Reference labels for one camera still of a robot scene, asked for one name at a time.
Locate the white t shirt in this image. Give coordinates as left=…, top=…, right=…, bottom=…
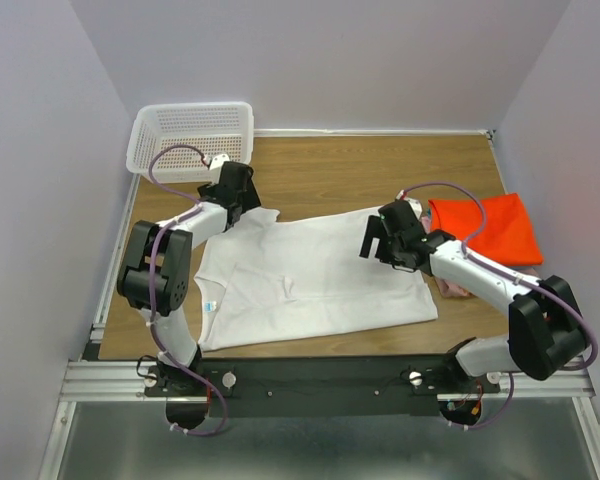
left=194, top=207, right=438, bottom=351

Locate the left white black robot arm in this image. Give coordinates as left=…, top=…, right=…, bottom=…
left=116, top=161, right=261, bottom=395

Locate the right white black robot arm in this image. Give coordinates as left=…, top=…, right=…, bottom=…
left=360, top=200, right=593, bottom=392

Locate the folded pink printed t shirt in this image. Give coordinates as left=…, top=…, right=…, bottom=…
left=420, top=211, right=539, bottom=298

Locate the white plastic perforated basket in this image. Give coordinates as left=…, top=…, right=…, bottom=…
left=126, top=101, right=254, bottom=184

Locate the folded orange t shirt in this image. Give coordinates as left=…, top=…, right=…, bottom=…
left=429, top=193, right=544, bottom=267

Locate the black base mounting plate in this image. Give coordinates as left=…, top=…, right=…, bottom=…
left=144, top=354, right=500, bottom=418

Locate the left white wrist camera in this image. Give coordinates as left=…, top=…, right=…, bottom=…
left=205, top=153, right=230, bottom=184

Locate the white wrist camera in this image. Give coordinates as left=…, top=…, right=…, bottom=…
left=397, top=196, right=423, bottom=219
left=205, top=153, right=230, bottom=184

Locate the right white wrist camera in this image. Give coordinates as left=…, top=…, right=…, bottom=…
left=397, top=196, right=423, bottom=219

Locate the aluminium back frame rail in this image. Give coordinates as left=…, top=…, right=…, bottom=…
left=254, top=128, right=495, bottom=139

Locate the aluminium frame rail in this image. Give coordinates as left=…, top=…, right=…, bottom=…
left=59, top=361, right=596, bottom=402
left=79, top=175, right=140, bottom=361
left=254, top=128, right=495, bottom=139

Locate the aluminium left frame rail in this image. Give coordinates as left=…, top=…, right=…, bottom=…
left=79, top=175, right=140, bottom=361

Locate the aluminium front frame rail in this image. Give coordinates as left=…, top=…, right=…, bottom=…
left=59, top=361, right=596, bottom=402

